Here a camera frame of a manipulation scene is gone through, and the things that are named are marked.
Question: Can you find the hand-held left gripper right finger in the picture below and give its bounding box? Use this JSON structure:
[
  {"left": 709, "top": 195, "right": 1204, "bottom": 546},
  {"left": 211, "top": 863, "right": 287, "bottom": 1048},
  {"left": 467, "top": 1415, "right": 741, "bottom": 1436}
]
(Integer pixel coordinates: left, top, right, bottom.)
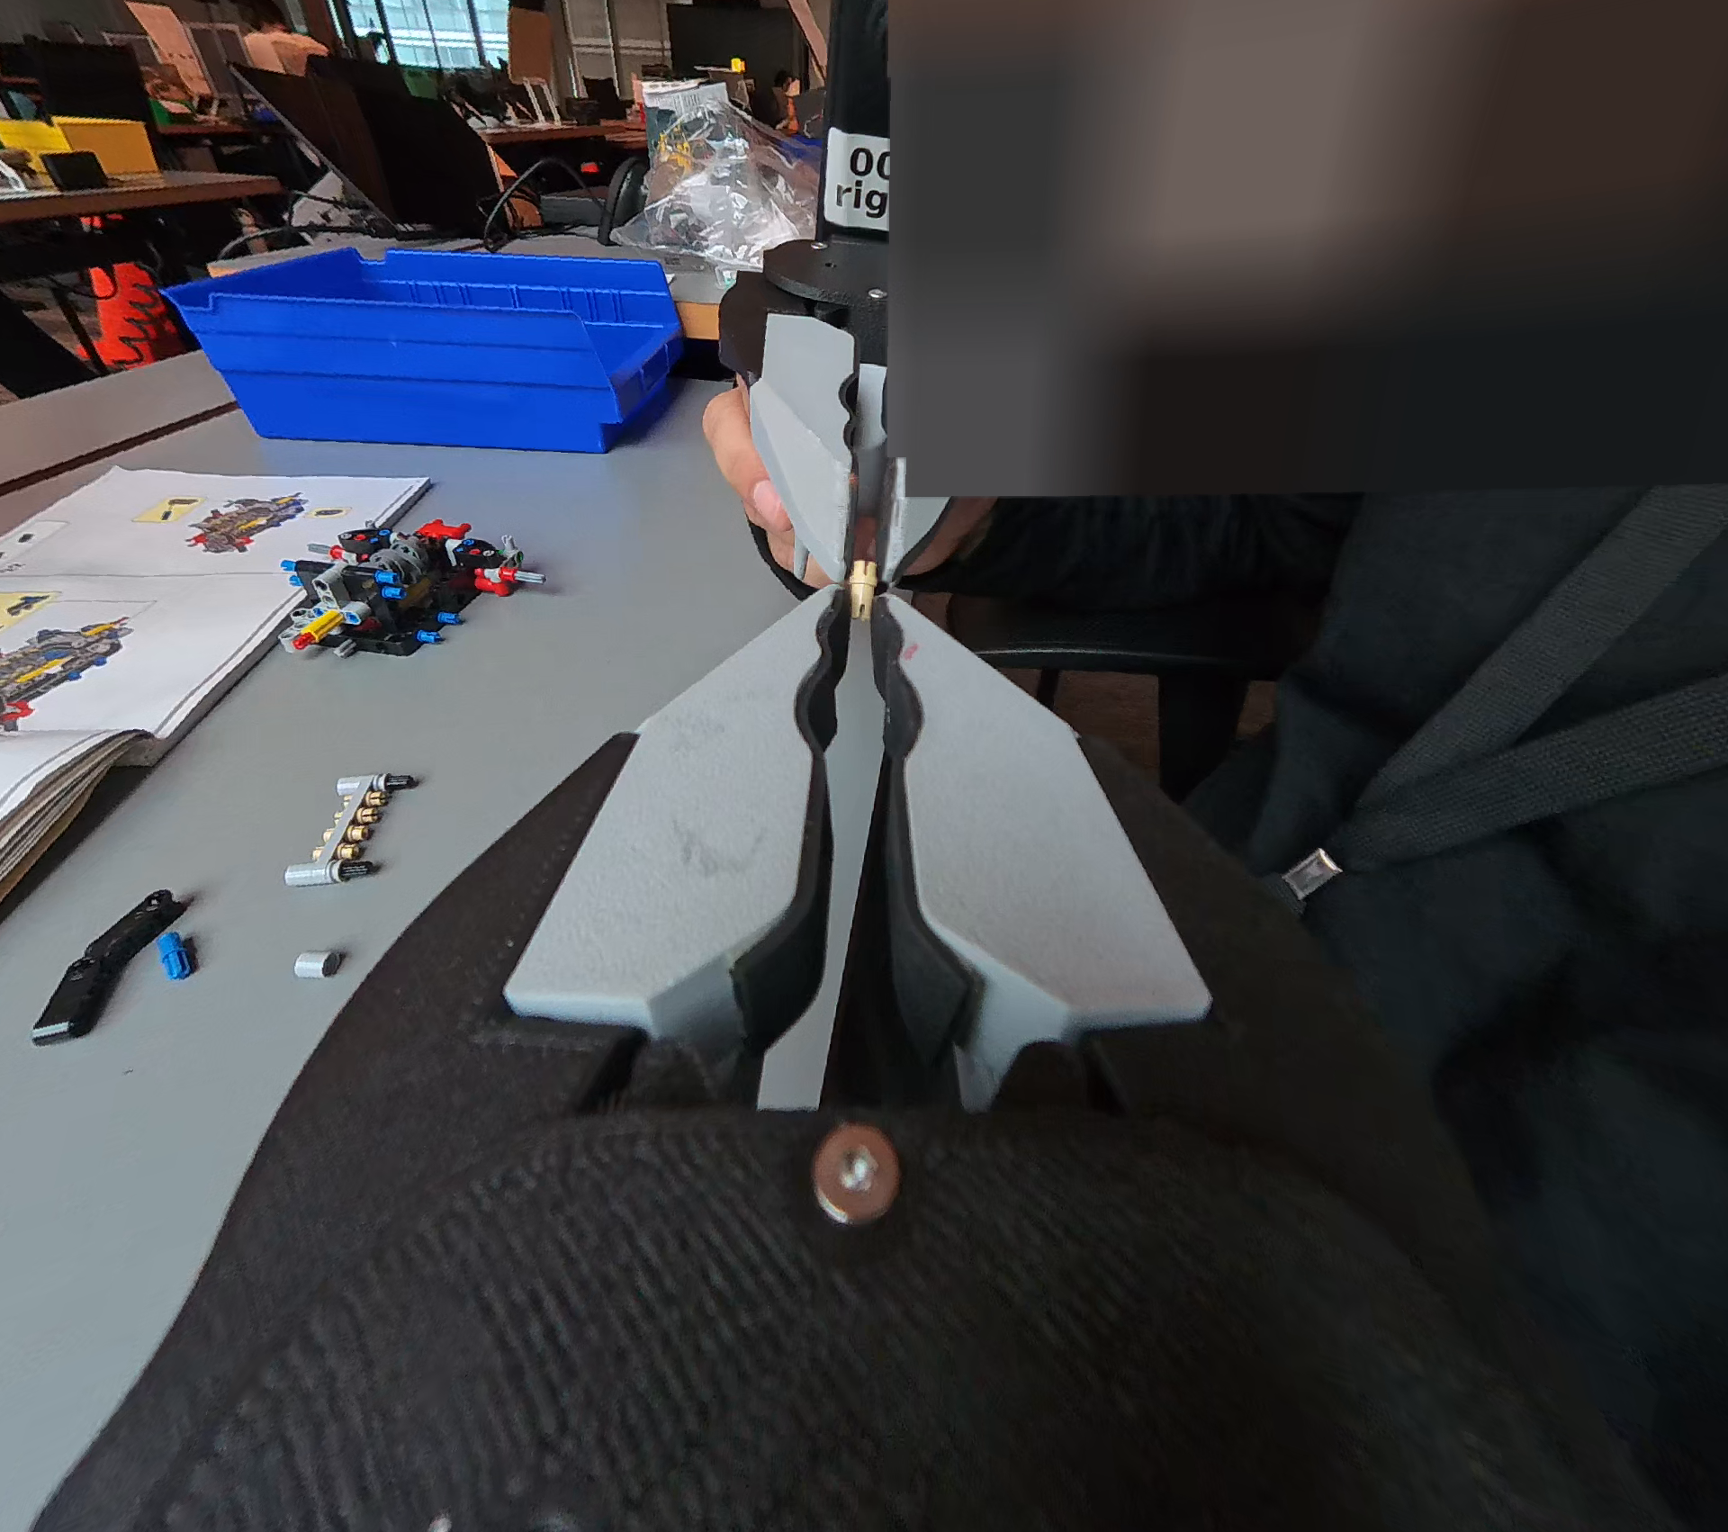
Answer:
[{"left": 875, "top": 593, "right": 1215, "bottom": 1113}]

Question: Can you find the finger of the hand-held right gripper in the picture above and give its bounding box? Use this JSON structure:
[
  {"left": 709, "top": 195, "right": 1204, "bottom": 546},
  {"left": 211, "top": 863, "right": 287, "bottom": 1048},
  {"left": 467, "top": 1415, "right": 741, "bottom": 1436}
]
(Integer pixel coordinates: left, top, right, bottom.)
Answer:
[
  {"left": 850, "top": 363, "right": 950, "bottom": 580},
  {"left": 750, "top": 314, "right": 863, "bottom": 591}
]

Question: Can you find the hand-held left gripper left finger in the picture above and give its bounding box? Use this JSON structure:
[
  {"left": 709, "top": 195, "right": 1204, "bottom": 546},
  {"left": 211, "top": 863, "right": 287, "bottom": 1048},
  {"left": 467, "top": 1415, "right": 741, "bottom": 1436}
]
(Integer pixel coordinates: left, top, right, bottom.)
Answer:
[{"left": 503, "top": 599, "right": 833, "bottom": 1059}]

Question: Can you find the person's right forearm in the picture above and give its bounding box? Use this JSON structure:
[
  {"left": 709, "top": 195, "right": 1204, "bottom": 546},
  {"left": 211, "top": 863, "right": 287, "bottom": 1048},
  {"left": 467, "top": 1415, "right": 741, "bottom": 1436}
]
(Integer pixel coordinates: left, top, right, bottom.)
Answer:
[{"left": 945, "top": 492, "right": 1357, "bottom": 609}]

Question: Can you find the clear bag of lego parts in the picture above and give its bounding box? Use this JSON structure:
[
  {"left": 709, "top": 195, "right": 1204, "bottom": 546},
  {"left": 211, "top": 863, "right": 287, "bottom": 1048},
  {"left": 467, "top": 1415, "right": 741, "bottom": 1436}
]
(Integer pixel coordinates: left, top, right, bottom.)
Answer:
[{"left": 610, "top": 81, "right": 827, "bottom": 273}]

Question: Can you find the grey lego axle assembly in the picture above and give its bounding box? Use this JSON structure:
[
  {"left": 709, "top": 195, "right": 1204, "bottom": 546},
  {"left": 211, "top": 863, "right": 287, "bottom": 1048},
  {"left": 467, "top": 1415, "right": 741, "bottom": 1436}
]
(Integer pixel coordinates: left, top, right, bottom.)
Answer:
[{"left": 285, "top": 770, "right": 419, "bottom": 891}]

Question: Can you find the partly built lego model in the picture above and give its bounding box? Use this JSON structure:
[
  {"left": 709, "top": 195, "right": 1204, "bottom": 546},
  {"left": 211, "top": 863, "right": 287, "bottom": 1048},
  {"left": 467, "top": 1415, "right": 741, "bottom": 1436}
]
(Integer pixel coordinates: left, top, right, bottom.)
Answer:
[{"left": 281, "top": 518, "right": 550, "bottom": 660}]

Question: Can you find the black lego liftarm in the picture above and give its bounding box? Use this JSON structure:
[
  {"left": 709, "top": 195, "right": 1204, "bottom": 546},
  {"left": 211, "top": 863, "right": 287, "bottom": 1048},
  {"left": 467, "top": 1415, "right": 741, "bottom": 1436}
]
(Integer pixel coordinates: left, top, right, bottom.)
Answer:
[{"left": 31, "top": 891, "right": 190, "bottom": 1045}]

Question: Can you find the lego instruction booklet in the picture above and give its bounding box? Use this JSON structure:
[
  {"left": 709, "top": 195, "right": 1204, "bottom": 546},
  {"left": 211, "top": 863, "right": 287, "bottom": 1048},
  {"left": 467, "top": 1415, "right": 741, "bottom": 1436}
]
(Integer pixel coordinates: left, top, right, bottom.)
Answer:
[{"left": 0, "top": 465, "right": 432, "bottom": 903}]

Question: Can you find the person's right hand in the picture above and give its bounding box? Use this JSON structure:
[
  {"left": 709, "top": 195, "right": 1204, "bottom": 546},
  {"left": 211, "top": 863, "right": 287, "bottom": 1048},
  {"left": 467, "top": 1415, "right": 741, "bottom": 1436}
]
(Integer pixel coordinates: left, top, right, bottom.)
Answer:
[{"left": 704, "top": 385, "right": 821, "bottom": 599}]

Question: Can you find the blue plastic bin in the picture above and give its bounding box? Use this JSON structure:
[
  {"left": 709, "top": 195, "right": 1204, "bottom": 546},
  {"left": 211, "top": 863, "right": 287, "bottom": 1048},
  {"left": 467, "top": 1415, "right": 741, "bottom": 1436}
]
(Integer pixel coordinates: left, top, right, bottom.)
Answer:
[{"left": 161, "top": 247, "right": 688, "bottom": 454}]

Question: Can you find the black open laptop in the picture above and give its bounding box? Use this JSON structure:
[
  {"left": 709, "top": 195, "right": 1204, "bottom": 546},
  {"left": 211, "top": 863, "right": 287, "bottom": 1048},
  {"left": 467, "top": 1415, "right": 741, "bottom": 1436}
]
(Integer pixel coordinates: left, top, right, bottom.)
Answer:
[{"left": 230, "top": 57, "right": 503, "bottom": 240}]

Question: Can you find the yellow plastic bin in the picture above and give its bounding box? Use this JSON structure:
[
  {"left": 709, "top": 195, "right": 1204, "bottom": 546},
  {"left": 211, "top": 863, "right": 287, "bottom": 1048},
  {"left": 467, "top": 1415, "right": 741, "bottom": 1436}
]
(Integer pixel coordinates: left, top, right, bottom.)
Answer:
[{"left": 0, "top": 118, "right": 162, "bottom": 182}]

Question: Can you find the black cable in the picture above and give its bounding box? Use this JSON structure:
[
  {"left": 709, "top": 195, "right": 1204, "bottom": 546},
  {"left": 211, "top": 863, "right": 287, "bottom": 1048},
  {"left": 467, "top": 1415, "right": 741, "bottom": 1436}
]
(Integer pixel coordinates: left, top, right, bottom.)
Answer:
[{"left": 479, "top": 156, "right": 613, "bottom": 247}]

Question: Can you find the black strap with buckle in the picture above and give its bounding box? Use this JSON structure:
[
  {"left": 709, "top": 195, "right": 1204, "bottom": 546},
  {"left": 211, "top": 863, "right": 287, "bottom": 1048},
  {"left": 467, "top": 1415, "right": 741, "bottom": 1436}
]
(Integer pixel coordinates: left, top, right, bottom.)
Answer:
[{"left": 1257, "top": 487, "right": 1728, "bottom": 903}]

